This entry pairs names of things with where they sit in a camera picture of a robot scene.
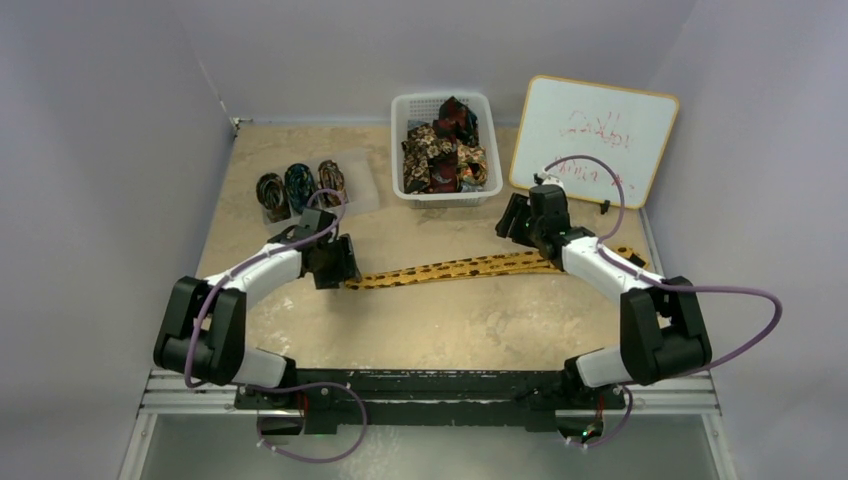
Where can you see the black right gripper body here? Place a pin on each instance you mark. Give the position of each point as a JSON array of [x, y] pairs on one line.
[[515, 220]]

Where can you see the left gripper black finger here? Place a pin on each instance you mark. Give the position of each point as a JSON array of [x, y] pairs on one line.
[[348, 264], [328, 277]]

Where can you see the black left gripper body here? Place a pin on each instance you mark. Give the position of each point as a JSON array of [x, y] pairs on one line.
[[332, 253]]

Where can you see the yellow insect-print tie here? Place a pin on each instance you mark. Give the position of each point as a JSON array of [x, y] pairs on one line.
[[527, 262]]

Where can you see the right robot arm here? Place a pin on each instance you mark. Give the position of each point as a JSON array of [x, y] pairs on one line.
[[661, 327]]

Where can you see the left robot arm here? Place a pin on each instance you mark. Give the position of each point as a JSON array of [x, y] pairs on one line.
[[203, 332]]

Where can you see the clear plastic organizer tray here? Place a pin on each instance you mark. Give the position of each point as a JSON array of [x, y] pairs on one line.
[[363, 196]]

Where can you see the rolled blue green tie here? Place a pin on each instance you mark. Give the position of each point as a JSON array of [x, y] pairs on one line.
[[300, 185]]

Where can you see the rolled pink brown tie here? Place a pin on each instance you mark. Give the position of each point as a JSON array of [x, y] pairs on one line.
[[331, 177]]

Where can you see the rolled dark striped tie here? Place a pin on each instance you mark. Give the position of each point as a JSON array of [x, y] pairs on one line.
[[272, 196]]

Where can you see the dark red tie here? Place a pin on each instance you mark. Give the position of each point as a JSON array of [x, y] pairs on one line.
[[456, 119]]

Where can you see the brown floral tie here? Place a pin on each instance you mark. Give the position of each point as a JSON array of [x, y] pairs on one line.
[[419, 143]]

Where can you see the white plastic basket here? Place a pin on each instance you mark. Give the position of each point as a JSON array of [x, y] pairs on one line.
[[424, 107]]

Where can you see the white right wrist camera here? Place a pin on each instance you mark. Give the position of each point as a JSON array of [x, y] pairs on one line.
[[545, 178]]

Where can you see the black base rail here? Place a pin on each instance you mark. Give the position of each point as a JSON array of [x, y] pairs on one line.
[[536, 400]]

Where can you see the whiteboard with yellow frame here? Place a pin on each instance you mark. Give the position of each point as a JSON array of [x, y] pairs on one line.
[[604, 143]]

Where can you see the aluminium frame rail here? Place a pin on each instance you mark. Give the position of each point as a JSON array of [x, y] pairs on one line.
[[165, 393]]

